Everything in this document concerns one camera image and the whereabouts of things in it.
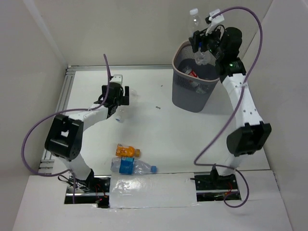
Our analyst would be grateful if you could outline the grey mesh waste bin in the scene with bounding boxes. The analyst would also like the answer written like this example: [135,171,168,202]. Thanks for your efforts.
[172,41,219,113]

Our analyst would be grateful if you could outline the clear unlabelled plastic bottle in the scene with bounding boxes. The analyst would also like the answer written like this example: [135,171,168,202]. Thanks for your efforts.
[115,89,139,123]

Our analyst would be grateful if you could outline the crushed bottle blue label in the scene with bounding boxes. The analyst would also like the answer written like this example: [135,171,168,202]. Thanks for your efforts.
[111,157,158,175]

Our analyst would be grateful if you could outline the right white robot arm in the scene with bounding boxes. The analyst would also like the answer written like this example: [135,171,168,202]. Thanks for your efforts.
[190,27,271,189]

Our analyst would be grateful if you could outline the clear bottle green label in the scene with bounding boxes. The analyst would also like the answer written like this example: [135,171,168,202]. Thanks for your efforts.
[190,81,209,94]

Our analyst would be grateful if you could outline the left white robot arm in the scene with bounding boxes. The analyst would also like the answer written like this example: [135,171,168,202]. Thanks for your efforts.
[45,82,130,192]

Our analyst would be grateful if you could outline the silver tape sheet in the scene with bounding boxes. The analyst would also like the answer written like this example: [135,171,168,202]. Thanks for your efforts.
[109,173,197,208]

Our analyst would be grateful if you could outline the small orange juice bottle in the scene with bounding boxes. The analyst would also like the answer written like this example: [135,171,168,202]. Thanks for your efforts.
[115,144,141,158]

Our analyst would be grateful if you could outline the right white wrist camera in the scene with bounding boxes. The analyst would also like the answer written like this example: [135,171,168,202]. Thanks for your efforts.
[205,9,224,35]

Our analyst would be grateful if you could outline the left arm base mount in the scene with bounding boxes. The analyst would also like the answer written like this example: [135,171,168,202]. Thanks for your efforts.
[58,175,111,208]

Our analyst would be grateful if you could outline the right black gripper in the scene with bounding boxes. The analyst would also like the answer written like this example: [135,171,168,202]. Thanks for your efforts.
[188,24,225,59]

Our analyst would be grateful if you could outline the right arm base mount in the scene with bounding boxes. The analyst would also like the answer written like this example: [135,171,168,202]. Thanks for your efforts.
[190,173,241,202]

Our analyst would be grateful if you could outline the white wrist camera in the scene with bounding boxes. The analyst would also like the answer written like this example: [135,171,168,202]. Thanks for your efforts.
[205,9,224,35]
[110,74,123,86]

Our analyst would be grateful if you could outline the red label water bottle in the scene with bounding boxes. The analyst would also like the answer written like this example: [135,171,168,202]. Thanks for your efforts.
[182,66,198,78]

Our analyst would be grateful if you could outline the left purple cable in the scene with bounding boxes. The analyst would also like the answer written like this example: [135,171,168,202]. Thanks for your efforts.
[22,53,113,205]

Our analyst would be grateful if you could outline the aluminium frame rail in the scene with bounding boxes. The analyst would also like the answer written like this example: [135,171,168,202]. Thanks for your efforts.
[37,65,244,173]

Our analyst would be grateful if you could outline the blue label water bottle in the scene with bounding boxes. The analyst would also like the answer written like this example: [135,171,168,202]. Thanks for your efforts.
[188,8,210,65]

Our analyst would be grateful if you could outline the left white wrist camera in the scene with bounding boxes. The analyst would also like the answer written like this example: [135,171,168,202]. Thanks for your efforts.
[110,74,123,86]

